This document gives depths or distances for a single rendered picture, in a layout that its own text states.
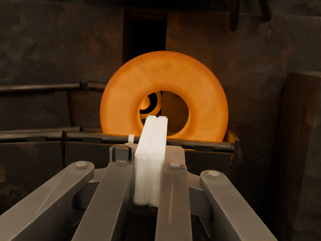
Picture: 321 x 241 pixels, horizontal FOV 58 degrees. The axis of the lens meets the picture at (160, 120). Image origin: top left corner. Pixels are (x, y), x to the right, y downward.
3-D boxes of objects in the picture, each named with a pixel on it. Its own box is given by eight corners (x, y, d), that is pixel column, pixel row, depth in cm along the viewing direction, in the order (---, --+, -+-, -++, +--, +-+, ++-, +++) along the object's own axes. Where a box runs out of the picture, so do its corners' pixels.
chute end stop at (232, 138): (218, 170, 41) (223, 125, 40) (222, 171, 41) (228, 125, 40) (228, 195, 34) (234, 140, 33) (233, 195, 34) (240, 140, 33)
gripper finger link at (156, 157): (149, 155, 14) (164, 157, 14) (157, 115, 21) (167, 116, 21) (146, 207, 15) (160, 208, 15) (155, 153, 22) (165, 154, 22)
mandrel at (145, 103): (139, 99, 61) (141, 77, 60) (160, 100, 61) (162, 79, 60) (126, 115, 44) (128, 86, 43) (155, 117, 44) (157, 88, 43)
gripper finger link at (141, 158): (146, 207, 15) (132, 206, 15) (155, 153, 22) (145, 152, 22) (149, 155, 14) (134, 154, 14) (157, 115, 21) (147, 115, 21)
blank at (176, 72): (97, 55, 36) (90, 56, 33) (222, 44, 35) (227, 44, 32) (112, 171, 40) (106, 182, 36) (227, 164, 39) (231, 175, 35)
